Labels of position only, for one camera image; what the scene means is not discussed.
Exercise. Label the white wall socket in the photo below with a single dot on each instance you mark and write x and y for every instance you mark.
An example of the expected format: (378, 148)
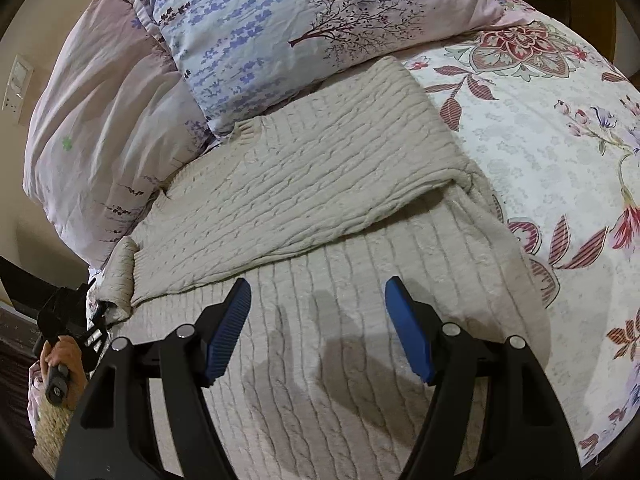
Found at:
(14, 97)

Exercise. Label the pink floral print pillow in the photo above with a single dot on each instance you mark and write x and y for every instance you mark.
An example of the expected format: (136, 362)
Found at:
(105, 125)

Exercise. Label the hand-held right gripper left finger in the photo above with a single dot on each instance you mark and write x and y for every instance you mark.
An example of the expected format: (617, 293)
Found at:
(227, 330)

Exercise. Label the lavender tree print pillow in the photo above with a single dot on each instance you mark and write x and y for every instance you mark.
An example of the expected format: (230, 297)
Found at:
(280, 30)

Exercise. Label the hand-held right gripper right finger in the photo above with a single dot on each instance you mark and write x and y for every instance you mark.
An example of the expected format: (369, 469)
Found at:
(407, 330)

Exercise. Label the person's left hand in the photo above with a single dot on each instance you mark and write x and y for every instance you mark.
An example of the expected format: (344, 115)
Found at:
(62, 352)

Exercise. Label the floral bedsheet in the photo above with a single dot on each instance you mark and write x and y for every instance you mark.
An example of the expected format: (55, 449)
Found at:
(550, 170)

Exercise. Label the white wall switch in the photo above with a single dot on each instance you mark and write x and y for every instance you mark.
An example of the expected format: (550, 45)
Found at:
(22, 70)

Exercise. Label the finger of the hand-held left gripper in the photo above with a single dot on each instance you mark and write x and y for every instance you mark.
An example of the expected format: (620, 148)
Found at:
(97, 327)

